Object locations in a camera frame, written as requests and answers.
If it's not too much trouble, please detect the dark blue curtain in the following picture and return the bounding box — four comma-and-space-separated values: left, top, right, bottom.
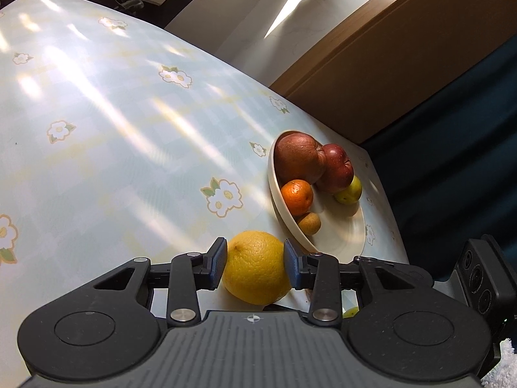
359, 40, 517, 284

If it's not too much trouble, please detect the shiny dark red apple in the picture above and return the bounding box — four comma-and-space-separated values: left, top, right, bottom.
315, 143, 355, 194

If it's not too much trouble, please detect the small orange tangerine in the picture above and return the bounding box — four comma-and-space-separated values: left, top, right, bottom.
280, 179, 314, 217

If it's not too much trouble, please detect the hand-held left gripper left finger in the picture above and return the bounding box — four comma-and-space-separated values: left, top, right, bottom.
87, 238, 229, 327

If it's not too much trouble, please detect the cream round plate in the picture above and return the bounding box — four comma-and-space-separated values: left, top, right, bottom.
268, 130, 367, 263

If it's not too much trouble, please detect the large yellow orange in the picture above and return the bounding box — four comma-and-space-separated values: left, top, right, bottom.
222, 230, 291, 306

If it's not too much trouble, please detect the wrinkled brownish red apple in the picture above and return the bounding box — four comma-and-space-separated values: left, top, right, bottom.
275, 133, 328, 184

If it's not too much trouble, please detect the brown wooden panel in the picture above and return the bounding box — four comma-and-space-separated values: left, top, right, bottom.
269, 0, 517, 144

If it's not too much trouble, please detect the small tan round fruit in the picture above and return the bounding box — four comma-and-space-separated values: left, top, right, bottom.
297, 211, 322, 236

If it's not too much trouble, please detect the floral checked tablecloth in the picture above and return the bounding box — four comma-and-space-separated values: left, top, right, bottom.
0, 0, 410, 388

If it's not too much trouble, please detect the white fluffy cloth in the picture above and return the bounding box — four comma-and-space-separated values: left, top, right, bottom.
480, 337, 517, 388

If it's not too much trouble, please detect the small yellow-green fruit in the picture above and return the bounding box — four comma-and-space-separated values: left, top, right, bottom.
333, 176, 362, 205

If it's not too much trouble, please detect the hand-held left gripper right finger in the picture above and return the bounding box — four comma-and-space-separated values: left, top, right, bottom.
283, 239, 433, 327

